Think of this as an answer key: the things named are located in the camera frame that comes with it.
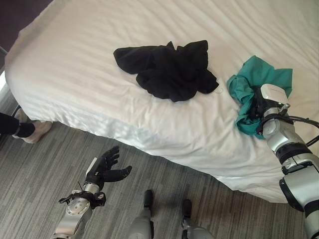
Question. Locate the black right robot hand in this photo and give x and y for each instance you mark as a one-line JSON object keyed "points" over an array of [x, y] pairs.
{"points": [[268, 93]]}

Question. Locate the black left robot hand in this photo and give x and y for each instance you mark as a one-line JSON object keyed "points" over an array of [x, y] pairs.
{"points": [[106, 170]]}

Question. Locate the teal green garment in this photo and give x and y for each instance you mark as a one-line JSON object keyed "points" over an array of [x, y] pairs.
{"points": [[251, 94]]}

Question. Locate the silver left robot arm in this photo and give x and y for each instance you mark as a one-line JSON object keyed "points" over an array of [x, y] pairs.
{"points": [[78, 209]]}

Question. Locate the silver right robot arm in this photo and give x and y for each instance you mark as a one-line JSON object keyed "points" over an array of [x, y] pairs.
{"points": [[291, 152]]}

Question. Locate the white bed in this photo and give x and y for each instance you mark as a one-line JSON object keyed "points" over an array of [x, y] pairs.
{"points": [[159, 82]]}

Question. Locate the silver left robot leg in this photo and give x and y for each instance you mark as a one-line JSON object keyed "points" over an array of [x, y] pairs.
{"points": [[144, 219]]}

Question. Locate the silver robot leg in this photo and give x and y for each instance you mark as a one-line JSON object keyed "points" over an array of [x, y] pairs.
{"points": [[190, 222], [144, 219]]}

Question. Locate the black garment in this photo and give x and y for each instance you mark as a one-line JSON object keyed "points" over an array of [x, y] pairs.
{"points": [[172, 72]]}

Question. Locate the silver right robot leg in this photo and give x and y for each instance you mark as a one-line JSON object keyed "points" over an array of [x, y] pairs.
{"points": [[190, 222]]}

